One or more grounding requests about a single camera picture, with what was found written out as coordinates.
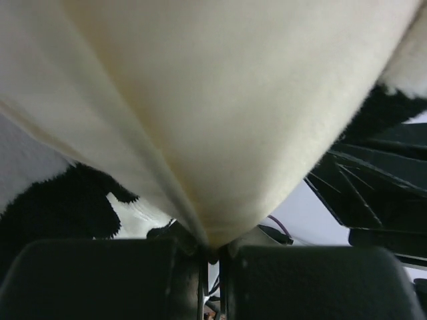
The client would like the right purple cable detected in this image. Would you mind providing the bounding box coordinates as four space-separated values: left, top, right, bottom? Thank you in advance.
266 215 294 246

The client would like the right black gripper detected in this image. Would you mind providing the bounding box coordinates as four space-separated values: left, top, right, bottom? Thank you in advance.
304 123 426 267

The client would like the cream pillow with bear print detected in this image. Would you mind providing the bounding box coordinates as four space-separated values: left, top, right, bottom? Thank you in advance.
1 1 426 248

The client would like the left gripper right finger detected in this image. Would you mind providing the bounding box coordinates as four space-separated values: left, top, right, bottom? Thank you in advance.
220 245 426 319

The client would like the black white striped pillowcase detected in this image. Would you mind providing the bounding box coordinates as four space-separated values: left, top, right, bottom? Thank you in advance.
0 0 427 267

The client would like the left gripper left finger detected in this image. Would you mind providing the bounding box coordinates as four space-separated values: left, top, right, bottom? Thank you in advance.
1 235 203 319

